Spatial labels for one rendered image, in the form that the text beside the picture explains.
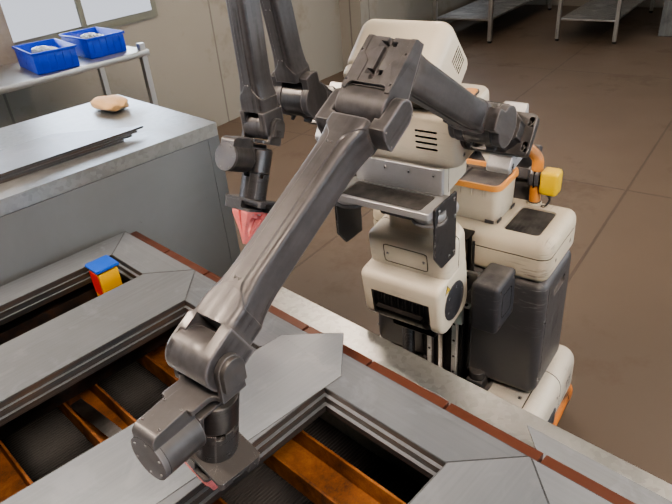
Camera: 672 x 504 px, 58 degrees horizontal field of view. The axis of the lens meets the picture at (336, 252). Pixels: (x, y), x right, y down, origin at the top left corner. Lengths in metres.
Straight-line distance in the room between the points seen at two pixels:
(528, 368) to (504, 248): 0.39
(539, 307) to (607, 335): 1.00
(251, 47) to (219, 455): 0.76
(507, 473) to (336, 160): 0.54
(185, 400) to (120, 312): 0.76
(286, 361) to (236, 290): 0.52
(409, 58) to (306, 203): 0.24
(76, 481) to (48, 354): 0.37
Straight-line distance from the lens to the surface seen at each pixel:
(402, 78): 0.81
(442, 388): 1.37
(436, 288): 1.45
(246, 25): 1.22
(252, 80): 1.25
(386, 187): 1.38
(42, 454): 1.64
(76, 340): 1.40
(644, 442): 2.31
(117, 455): 1.11
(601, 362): 2.56
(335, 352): 1.19
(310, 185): 0.73
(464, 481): 0.98
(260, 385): 1.15
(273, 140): 1.27
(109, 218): 1.80
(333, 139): 0.77
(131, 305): 1.45
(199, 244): 1.98
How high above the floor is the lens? 1.62
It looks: 31 degrees down
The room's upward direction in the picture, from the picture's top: 5 degrees counter-clockwise
